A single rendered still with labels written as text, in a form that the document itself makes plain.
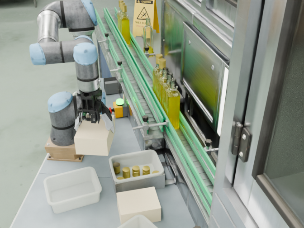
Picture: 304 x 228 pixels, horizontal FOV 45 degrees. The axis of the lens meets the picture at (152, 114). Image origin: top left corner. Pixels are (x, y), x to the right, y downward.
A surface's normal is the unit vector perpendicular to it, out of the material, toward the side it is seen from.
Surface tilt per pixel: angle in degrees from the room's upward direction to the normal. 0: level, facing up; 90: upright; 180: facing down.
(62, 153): 90
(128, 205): 0
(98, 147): 90
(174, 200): 0
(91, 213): 0
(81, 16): 74
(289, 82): 90
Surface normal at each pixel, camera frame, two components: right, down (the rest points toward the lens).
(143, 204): 0.00, -0.83
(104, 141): -0.09, 0.55
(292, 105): -0.96, 0.15
